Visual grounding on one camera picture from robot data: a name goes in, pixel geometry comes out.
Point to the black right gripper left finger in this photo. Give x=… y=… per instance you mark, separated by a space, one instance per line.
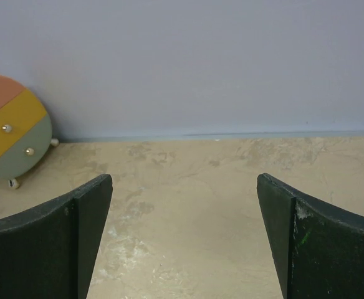
x=49 y=251

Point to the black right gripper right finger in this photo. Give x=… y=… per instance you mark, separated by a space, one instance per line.
x=317 y=248

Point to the round tricolour drawer cabinet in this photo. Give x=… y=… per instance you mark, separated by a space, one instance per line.
x=25 y=130

